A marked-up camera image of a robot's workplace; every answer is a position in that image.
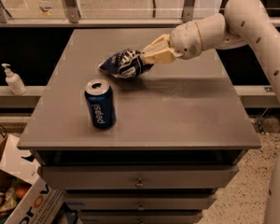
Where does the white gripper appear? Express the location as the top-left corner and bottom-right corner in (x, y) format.
(142, 21), (203, 63)

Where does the blue chip bag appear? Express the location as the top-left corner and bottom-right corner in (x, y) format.
(99, 49), (153, 78)

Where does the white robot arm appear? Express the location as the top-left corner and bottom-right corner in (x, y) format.
(144, 0), (280, 224)

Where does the blue pepsi can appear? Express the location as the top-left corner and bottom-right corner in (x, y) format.
(84, 79), (116, 129)

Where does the grey drawer cabinet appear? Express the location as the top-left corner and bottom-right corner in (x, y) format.
(17, 27), (263, 224)

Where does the top grey drawer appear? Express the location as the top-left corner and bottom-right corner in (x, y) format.
(41, 165), (238, 190)

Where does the grey drawer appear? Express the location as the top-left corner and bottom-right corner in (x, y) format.
(79, 211), (203, 224)
(41, 165), (238, 190)
(64, 194), (217, 211)

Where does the white pump dispenser bottle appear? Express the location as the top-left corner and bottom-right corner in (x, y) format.
(2, 63), (27, 95)

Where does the middle grey drawer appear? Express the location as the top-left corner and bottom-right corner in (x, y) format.
(64, 194), (217, 211)

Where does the bottom grey drawer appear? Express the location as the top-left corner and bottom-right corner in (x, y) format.
(79, 211), (203, 224)

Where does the cardboard box with print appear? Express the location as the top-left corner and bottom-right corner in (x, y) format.
(0, 134), (63, 224)

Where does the middle metal railing post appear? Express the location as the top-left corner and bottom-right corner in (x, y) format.
(63, 0), (81, 23)

